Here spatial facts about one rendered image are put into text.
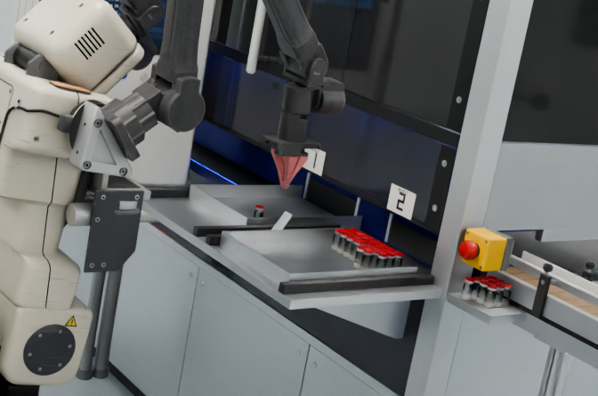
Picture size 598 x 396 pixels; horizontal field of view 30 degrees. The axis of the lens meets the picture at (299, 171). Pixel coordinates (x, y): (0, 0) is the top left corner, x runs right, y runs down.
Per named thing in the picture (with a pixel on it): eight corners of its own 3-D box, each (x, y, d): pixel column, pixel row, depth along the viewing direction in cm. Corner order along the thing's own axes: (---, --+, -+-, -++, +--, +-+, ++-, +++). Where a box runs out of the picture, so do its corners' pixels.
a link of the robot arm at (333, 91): (286, 45, 216) (313, 58, 210) (331, 48, 223) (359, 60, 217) (273, 104, 219) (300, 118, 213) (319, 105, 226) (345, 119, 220)
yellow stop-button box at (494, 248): (482, 259, 238) (489, 227, 237) (506, 270, 233) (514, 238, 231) (457, 260, 234) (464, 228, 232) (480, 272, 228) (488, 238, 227)
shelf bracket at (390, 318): (394, 333, 251) (406, 278, 248) (402, 338, 249) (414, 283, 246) (270, 345, 231) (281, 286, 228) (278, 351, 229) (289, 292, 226)
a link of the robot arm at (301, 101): (280, 77, 216) (298, 84, 211) (308, 79, 220) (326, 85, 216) (275, 112, 217) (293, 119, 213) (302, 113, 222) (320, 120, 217)
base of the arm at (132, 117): (82, 105, 195) (112, 123, 186) (119, 80, 198) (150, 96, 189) (104, 144, 200) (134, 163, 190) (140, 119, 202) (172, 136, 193)
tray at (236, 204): (299, 198, 294) (302, 184, 293) (359, 230, 274) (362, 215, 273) (188, 198, 274) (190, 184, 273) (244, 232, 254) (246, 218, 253)
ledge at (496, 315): (492, 297, 246) (494, 289, 246) (535, 320, 236) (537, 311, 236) (446, 301, 238) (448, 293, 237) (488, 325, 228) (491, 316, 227)
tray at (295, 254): (342, 241, 261) (344, 227, 260) (415, 281, 241) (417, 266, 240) (219, 246, 240) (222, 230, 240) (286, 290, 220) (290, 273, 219)
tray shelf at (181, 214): (287, 198, 298) (289, 191, 298) (466, 295, 244) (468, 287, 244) (126, 199, 270) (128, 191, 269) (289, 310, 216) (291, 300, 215)
